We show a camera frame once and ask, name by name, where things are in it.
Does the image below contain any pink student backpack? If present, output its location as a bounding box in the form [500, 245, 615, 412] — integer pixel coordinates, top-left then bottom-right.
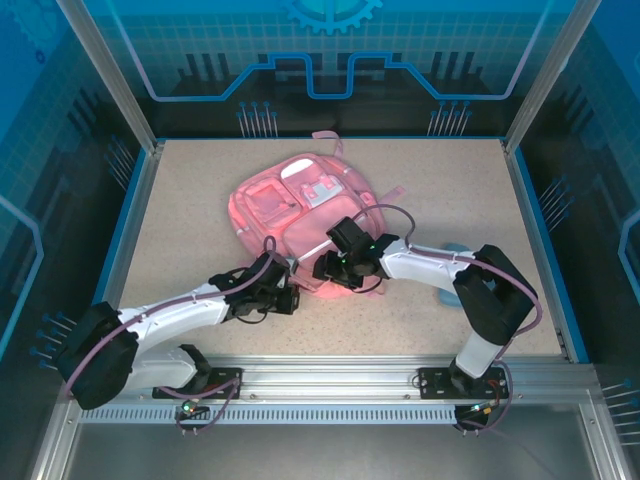
[227, 130, 407, 302]

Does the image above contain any light blue pencil case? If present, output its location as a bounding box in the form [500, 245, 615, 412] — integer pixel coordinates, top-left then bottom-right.
[433, 241, 471, 309]

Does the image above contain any blue table edge trim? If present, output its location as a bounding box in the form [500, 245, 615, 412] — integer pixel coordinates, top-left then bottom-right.
[499, 138, 592, 364]
[89, 141, 166, 326]

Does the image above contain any grey metal front shelf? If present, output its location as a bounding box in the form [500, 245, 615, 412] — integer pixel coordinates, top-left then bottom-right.
[27, 389, 624, 480]

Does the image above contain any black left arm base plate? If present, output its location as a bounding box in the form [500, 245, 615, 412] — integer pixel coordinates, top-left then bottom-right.
[150, 366, 246, 401]

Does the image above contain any aluminium mounting rail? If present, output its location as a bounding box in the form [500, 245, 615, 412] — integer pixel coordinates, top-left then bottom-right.
[69, 353, 601, 397]

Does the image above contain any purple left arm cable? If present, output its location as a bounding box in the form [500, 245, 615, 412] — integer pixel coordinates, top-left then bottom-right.
[63, 235, 279, 401]

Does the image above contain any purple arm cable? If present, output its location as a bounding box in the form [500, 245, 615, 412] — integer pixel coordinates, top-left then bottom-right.
[349, 202, 544, 362]
[63, 235, 279, 401]

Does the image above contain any slotted grey cable duct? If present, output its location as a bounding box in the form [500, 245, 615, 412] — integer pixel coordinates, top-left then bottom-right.
[78, 405, 460, 425]

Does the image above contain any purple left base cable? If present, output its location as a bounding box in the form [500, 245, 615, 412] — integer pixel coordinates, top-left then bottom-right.
[163, 374, 246, 436]

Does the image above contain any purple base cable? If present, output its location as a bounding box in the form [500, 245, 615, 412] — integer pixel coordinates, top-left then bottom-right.
[451, 359, 517, 436]
[163, 374, 246, 436]

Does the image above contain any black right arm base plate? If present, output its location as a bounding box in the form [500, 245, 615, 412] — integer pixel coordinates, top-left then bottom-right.
[415, 366, 511, 401]

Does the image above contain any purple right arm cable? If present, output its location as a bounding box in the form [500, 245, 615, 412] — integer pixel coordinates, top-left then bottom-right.
[349, 202, 544, 362]

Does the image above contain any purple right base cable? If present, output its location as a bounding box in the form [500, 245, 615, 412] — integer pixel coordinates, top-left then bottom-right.
[451, 359, 517, 436]

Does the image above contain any aluminium frame post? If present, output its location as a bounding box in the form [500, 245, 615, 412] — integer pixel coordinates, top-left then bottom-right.
[502, 0, 589, 154]
[55, 0, 166, 154]

